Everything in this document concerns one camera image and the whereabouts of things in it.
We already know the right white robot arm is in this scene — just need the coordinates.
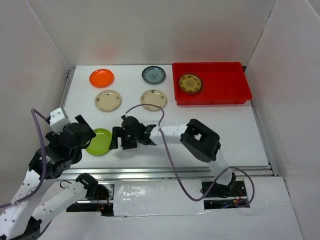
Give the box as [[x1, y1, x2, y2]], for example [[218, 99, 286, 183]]
[[109, 115, 237, 196]]

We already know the red plastic bin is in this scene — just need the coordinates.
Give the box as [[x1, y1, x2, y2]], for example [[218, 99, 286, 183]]
[[172, 62, 252, 106]]

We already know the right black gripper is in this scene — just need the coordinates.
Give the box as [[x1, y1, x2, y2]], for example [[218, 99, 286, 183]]
[[109, 125, 140, 149]]

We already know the cream plate with markings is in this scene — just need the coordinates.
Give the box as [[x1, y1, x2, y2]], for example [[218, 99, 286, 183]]
[[94, 90, 122, 112]]

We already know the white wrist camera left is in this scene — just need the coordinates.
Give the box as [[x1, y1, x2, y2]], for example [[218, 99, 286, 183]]
[[49, 107, 70, 135]]

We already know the blue grey patterned plate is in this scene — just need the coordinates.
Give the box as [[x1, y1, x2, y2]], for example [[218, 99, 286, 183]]
[[141, 65, 166, 85]]

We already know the yellow brown patterned plate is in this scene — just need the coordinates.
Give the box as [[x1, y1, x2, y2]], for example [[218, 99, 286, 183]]
[[178, 73, 204, 94]]

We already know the orange plate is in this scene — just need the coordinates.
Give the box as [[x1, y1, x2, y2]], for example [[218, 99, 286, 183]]
[[89, 68, 114, 88]]

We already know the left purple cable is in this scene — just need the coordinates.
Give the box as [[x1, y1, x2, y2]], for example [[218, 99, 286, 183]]
[[0, 108, 52, 210]]

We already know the white foil cover sheet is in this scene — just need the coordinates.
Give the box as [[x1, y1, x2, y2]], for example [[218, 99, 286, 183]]
[[113, 180, 205, 217]]

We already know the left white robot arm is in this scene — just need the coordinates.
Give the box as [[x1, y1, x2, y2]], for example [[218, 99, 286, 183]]
[[0, 115, 102, 240]]

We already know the aluminium rail frame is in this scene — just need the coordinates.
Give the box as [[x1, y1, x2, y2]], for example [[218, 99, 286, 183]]
[[61, 65, 273, 180]]

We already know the lime green plate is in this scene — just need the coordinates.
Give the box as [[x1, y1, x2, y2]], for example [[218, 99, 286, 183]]
[[85, 128, 112, 157]]

